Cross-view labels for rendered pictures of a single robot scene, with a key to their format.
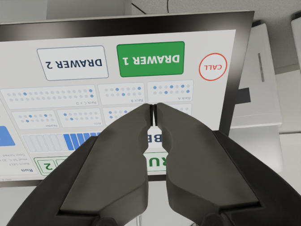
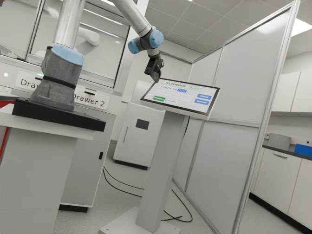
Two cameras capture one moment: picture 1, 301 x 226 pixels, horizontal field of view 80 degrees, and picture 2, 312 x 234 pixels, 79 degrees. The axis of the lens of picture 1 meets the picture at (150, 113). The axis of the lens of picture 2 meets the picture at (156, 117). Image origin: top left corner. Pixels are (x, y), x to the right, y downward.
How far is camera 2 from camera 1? 1.22 m
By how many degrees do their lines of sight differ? 27
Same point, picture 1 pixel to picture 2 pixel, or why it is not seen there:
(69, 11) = (176, 123)
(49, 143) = (190, 92)
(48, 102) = (183, 98)
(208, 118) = (154, 88)
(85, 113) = (177, 94)
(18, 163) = (202, 90)
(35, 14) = (226, 189)
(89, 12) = (171, 121)
